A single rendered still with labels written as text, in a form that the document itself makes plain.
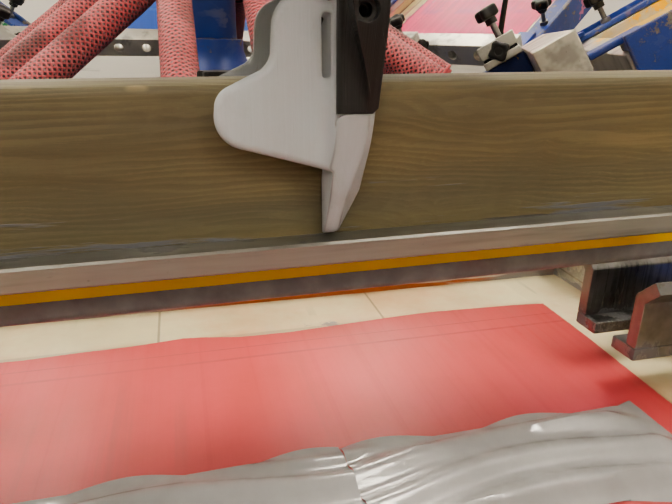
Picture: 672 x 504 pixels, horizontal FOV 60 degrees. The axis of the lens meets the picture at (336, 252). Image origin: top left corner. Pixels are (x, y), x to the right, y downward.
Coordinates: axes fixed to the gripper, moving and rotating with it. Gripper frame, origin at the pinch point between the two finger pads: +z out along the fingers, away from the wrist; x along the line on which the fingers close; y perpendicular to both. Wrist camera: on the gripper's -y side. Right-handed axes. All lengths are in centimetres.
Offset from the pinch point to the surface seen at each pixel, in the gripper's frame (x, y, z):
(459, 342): -7.8, -11.4, 13.5
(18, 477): -0.5, 15.3, 13.6
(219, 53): -82, -1, -4
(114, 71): -415, 47, 18
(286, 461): 1.9, 2.7, 13.2
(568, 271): -15.6, -25.6, 12.4
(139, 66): -415, 31, 14
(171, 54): -56, 7, -4
